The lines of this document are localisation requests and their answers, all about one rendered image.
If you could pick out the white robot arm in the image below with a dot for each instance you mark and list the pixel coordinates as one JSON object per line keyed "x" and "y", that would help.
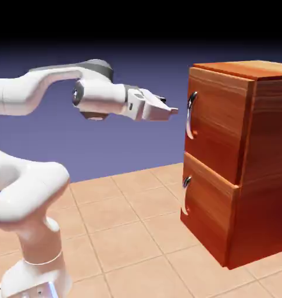
{"x": 26, "y": 186}

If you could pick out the wooden cabinet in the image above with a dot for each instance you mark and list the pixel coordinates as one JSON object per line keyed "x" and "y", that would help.
{"x": 259, "y": 163}

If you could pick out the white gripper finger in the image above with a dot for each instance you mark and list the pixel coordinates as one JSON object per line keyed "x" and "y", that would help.
{"x": 162, "y": 99}
{"x": 174, "y": 110}

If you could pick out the larger wooden cabinet door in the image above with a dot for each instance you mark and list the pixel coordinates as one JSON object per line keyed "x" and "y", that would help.
{"x": 217, "y": 123}

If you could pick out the smaller wooden cabinet door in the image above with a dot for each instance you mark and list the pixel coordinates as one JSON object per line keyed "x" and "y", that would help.
{"x": 208, "y": 209}

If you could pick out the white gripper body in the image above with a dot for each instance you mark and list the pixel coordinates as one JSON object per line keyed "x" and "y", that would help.
{"x": 154, "y": 109}

